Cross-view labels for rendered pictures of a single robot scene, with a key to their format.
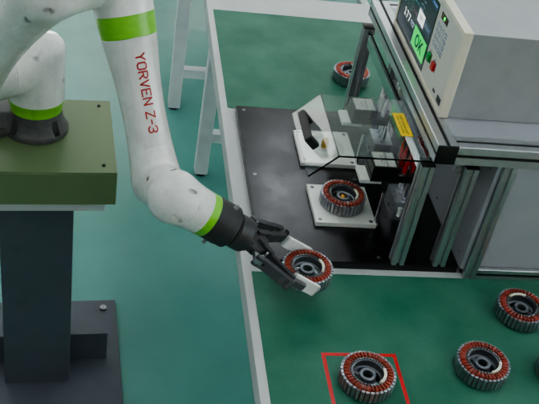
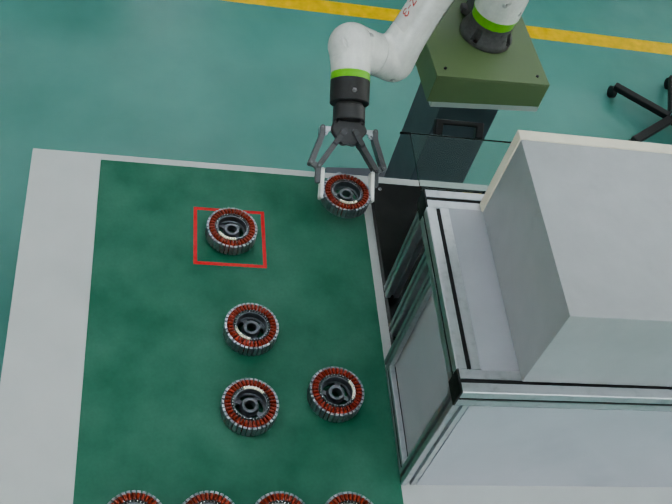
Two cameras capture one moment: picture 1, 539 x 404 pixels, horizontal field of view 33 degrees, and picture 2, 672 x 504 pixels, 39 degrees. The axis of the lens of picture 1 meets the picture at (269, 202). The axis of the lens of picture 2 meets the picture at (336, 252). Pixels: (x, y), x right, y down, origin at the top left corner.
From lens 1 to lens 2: 209 cm
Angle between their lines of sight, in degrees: 58
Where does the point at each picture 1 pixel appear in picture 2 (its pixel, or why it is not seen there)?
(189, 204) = (335, 45)
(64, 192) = (421, 61)
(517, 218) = (419, 349)
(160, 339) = not seen: hidden behind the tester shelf
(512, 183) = (424, 294)
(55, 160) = (442, 41)
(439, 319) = (317, 318)
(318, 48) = not seen: outside the picture
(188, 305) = not seen: hidden behind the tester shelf
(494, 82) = (508, 213)
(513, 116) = (500, 271)
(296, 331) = (287, 199)
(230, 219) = (340, 86)
